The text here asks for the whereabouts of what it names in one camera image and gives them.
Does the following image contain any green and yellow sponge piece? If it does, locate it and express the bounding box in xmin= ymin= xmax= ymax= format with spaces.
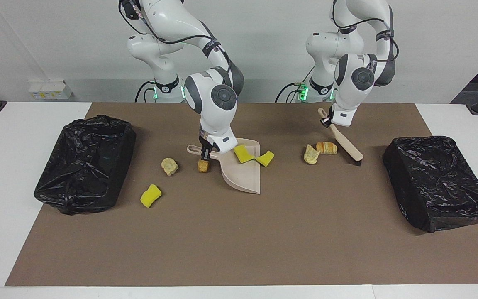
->
xmin=234 ymin=145 xmax=257 ymax=164

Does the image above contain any brown table mat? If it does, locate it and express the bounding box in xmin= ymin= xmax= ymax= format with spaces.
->
xmin=5 ymin=103 xmax=478 ymax=287

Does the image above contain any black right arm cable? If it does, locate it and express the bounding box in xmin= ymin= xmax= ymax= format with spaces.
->
xmin=119 ymin=0 xmax=233 ymax=71

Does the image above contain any black bag lined bin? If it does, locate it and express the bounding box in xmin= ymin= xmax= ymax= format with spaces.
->
xmin=382 ymin=136 xmax=478 ymax=233
xmin=34 ymin=115 xmax=137 ymax=215

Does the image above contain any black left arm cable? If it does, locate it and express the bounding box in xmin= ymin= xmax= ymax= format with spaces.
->
xmin=332 ymin=0 xmax=400 ymax=63

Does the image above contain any beige brush with black bristles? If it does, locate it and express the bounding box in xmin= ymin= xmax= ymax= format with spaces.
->
xmin=318 ymin=108 xmax=364 ymax=167

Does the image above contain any notched yellow sponge piece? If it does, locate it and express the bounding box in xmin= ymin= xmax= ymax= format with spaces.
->
xmin=256 ymin=151 xmax=275 ymax=167

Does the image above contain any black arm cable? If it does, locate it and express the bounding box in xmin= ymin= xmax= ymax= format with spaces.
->
xmin=119 ymin=0 xmax=233 ymax=71
xmin=332 ymin=0 xmax=400 ymax=63

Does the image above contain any white wall socket box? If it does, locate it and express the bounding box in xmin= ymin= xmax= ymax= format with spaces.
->
xmin=28 ymin=80 xmax=73 ymax=100

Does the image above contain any beige plastic dustpan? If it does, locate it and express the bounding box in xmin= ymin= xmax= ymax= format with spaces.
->
xmin=187 ymin=138 xmax=261 ymax=194

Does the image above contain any black left base cable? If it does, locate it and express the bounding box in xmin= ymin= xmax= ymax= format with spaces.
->
xmin=275 ymin=62 xmax=315 ymax=103

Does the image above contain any cream foam chunk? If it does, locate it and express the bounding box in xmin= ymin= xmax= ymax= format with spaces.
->
xmin=304 ymin=144 xmax=321 ymax=165
xmin=161 ymin=157 xmax=179 ymax=176

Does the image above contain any wavy yellow sponge piece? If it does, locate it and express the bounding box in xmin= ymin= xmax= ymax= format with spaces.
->
xmin=140 ymin=184 xmax=162 ymax=208

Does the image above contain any black right base cable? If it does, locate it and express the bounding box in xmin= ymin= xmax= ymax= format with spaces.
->
xmin=134 ymin=80 xmax=156 ymax=103

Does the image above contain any black base cable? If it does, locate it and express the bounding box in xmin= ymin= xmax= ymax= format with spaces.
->
xmin=134 ymin=80 xmax=156 ymax=103
xmin=275 ymin=62 xmax=315 ymax=103

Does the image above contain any orange striped bread piece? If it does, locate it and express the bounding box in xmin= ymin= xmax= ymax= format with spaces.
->
xmin=316 ymin=142 xmax=338 ymax=155

